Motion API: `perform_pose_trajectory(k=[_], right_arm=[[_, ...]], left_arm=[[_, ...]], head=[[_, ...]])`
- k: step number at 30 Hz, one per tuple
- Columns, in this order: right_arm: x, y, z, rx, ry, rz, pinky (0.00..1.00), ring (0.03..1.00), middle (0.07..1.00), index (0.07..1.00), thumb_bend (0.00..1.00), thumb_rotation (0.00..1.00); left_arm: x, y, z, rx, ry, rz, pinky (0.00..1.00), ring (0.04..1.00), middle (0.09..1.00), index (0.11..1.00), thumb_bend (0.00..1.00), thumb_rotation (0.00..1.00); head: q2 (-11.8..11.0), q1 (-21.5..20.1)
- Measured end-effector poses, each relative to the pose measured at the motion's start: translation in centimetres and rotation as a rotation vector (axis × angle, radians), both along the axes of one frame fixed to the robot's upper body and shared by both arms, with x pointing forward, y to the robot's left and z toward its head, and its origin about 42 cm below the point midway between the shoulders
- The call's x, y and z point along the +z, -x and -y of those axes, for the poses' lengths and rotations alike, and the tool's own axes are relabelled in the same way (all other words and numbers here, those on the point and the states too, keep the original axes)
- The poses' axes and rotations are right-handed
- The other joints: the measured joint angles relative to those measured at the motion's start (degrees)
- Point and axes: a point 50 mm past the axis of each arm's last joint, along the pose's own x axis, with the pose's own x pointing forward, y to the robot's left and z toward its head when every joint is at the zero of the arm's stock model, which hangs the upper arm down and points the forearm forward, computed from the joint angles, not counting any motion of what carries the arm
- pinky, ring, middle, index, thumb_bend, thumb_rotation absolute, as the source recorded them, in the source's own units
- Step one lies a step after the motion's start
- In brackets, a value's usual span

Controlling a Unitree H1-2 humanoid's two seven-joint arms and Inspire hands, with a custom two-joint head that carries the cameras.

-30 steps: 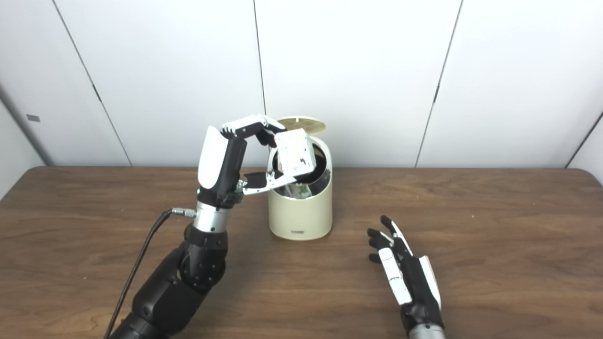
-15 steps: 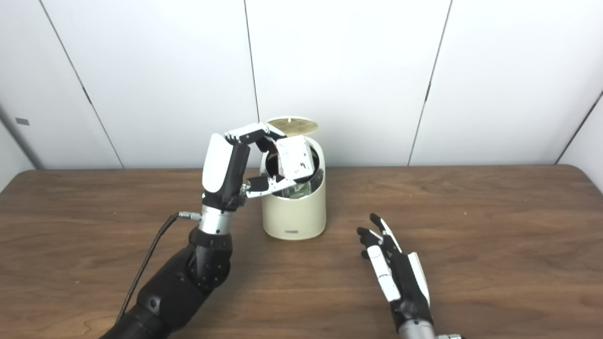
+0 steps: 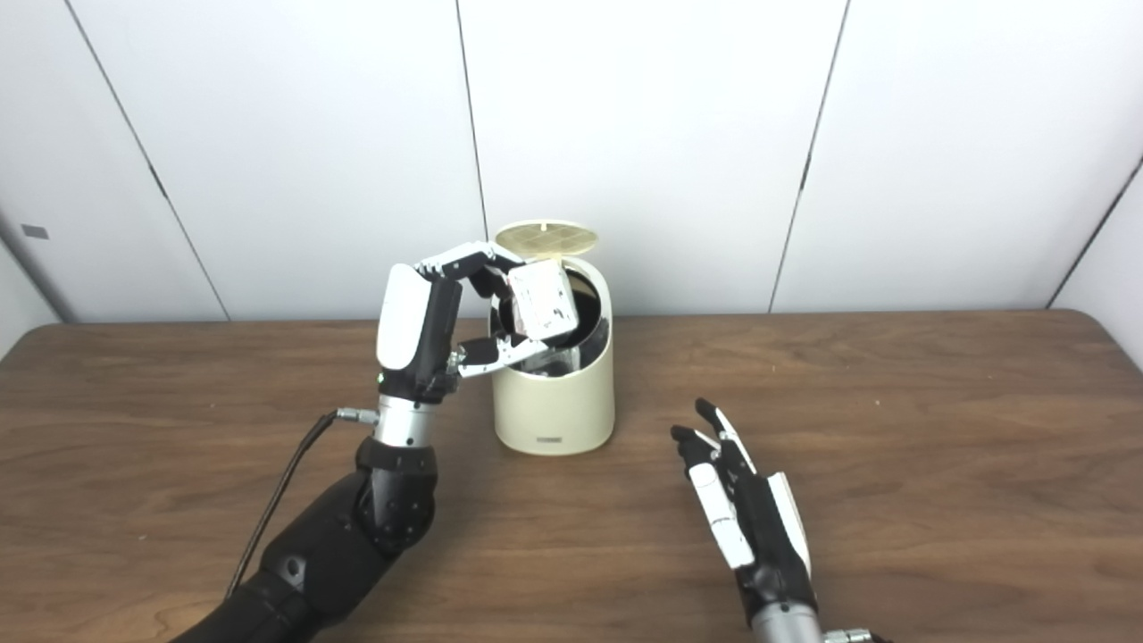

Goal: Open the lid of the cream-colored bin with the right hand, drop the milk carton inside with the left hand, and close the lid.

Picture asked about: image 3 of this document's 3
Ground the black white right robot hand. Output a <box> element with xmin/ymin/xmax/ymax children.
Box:
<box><xmin>671</xmin><ymin>398</ymin><xmax>819</xmax><ymax>626</ymax></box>

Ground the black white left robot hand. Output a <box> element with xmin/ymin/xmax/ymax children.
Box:
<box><xmin>375</xmin><ymin>241</ymin><xmax>549</xmax><ymax>403</ymax></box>

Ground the white green milk carton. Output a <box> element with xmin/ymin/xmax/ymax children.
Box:
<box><xmin>505</xmin><ymin>259</ymin><xmax>580</xmax><ymax>347</ymax></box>

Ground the cream round bin lid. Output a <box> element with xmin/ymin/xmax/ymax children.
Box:
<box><xmin>494</xmin><ymin>221</ymin><xmax>599</xmax><ymax>260</ymax></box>

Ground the cream-colored round bin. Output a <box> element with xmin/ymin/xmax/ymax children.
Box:
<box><xmin>488</xmin><ymin>221</ymin><xmax>616</xmax><ymax>456</ymax></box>

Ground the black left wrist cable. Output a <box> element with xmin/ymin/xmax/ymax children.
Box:
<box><xmin>223</xmin><ymin>408</ymin><xmax>380</xmax><ymax>599</ymax></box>

